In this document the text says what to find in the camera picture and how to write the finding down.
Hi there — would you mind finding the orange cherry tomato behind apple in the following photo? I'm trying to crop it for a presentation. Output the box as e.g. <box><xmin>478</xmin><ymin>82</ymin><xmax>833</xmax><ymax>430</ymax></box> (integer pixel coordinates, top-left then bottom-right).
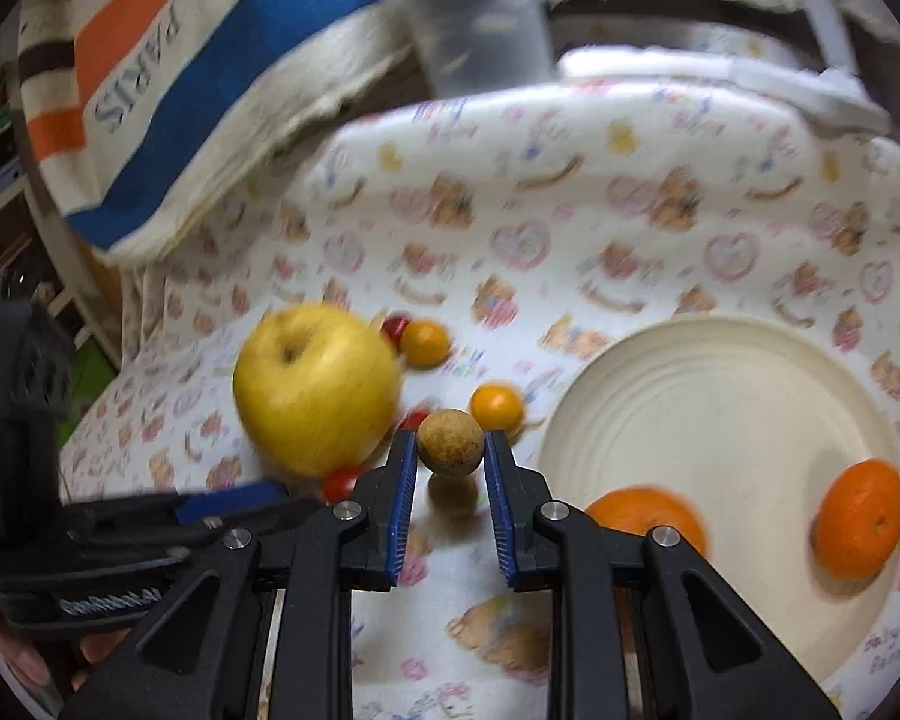
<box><xmin>398</xmin><ymin>319</ymin><xmax>452</xmax><ymax>369</ymax></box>

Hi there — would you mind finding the striped Paris towel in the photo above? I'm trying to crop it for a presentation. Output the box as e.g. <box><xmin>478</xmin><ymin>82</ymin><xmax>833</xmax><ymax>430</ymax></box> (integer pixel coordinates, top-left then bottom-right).
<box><xmin>15</xmin><ymin>0</ymin><xmax>857</xmax><ymax>263</ymax></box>

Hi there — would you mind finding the baby bear print cloth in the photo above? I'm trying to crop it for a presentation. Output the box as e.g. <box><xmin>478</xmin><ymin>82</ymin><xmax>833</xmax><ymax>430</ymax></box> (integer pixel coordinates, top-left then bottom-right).
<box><xmin>61</xmin><ymin>82</ymin><xmax>900</xmax><ymax>718</ymax></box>

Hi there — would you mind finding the dark red cherry tomato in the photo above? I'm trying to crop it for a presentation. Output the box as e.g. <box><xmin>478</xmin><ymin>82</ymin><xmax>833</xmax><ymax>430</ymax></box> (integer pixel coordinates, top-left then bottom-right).
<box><xmin>398</xmin><ymin>410</ymin><xmax>430</xmax><ymax>433</ymax></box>

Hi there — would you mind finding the clear plastic container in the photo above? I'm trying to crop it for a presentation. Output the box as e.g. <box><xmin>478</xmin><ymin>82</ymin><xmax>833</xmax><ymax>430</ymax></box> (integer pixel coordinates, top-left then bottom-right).
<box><xmin>383</xmin><ymin>0</ymin><xmax>556</xmax><ymax>99</ymax></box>

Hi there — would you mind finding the brown longan fruit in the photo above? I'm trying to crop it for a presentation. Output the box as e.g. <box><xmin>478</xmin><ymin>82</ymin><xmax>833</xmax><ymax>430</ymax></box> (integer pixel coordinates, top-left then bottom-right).
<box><xmin>418</xmin><ymin>410</ymin><xmax>484</xmax><ymax>478</ymax></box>

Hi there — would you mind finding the large orange mandarin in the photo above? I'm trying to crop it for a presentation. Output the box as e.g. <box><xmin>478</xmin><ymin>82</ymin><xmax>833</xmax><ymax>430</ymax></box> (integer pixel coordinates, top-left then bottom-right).
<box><xmin>585</xmin><ymin>486</ymin><xmax>710</xmax><ymax>557</ymax></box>

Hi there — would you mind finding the green storage box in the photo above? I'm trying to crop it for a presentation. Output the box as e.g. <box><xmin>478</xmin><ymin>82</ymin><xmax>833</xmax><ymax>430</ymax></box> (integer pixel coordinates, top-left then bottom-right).
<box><xmin>58</xmin><ymin>340</ymin><xmax>116</xmax><ymax>447</ymax></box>

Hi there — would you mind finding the white desk lamp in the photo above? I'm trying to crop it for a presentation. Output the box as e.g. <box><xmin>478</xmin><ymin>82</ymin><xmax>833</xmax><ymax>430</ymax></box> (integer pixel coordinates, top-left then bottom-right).
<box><xmin>557</xmin><ymin>0</ymin><xmax>891</xmax><ymax>137</ymax></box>

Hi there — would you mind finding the red cherry tomato behind apple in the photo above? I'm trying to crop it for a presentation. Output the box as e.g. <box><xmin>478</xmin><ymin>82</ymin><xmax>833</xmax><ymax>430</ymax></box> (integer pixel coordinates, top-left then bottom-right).
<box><xmin>380</xmin><ymin>312</ymin><xmax>413</xmax><ymax>349</ymax></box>

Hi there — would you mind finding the large yellow apple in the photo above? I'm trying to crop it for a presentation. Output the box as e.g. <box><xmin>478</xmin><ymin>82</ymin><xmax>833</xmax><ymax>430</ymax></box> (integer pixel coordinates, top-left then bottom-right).
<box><xmin>232</xmin><ymin>302</ymin><xmax>401</xmax><ymax>479</ymax></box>

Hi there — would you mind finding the cream ceramic plate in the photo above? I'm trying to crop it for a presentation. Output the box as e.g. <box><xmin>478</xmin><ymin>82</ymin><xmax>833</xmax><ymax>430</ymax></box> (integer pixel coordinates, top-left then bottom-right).
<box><xmin>536</xmin><ymin>317</ymin><xmax>900</xmax><ymax>683</ymax></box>

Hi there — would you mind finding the person's left hand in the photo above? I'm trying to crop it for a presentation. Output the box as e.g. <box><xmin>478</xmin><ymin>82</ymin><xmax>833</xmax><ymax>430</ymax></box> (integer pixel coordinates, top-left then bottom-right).
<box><xmin>0</xmin><ymin>619</ymin><xmax>130</xmax><ymax>692</ymax></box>

